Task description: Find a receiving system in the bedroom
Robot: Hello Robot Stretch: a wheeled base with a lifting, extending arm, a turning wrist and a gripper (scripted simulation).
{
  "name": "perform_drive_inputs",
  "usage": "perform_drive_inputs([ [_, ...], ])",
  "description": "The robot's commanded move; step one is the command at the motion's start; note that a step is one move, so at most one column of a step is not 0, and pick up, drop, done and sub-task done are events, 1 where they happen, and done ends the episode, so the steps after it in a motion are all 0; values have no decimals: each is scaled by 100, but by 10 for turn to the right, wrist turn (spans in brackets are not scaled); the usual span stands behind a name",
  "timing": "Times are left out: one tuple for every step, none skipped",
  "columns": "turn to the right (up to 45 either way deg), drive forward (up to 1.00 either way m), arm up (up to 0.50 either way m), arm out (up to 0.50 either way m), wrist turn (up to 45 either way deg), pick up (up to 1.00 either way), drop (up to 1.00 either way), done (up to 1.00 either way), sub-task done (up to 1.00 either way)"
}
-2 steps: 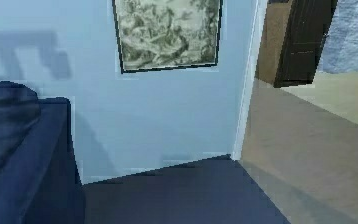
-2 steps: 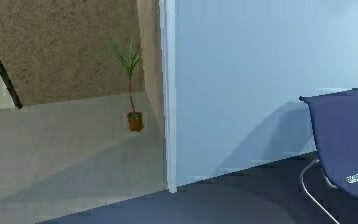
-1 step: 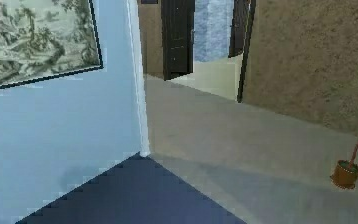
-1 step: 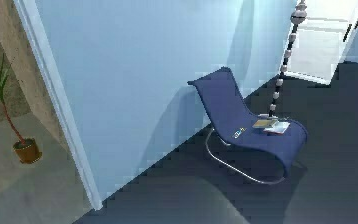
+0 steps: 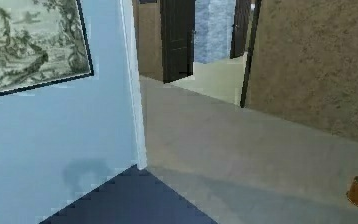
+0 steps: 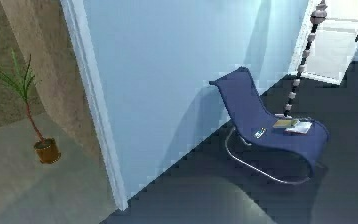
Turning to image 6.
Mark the blue lounge chair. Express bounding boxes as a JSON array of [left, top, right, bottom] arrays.
[[208, 66, 331, 186]]

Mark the small blue remote control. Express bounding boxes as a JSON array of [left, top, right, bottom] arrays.
[[253, 127, 268, 140]]

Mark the yellow book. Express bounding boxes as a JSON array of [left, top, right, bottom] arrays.
[[272, 118, 300, 129]]

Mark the white red book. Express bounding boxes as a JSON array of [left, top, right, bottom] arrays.
[[284, 121, 313, 135]]

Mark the black white beaded floor lamp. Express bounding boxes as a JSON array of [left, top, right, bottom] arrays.
[[275, 0, 329, 120]]

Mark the green potted house plant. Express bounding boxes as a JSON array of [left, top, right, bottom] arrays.
[[0, 49, 62, 165]]

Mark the white room door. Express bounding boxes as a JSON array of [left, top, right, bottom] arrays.
[[303, 0, 358, 86]]

